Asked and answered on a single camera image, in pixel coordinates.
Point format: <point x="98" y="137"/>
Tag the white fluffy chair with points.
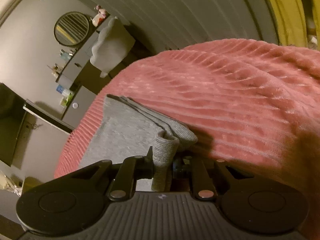
<point x="113" y="45"/>

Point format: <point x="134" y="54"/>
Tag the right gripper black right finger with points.
<point x="249" y="202"/>

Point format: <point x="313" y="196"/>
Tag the black wall television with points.
<point x="11" y="120"/>

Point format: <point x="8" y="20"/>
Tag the black vanity desk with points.
<point x="77" y="57"/>

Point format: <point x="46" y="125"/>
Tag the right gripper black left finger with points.
<point x="76" y="201"/>

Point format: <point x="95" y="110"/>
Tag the pink plush toy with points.
<point x="100" y="16"/>

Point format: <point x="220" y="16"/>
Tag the round black wall mirror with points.
<point x="71" y="29"/>

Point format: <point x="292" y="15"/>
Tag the pink ribbed blanket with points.
<point x="249" y="102"/>

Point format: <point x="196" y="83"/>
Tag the grey drawer cabinet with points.
<point x="78" y="106"/>

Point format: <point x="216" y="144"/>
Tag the grey sweatpants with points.
<point x="128" y="129"/>

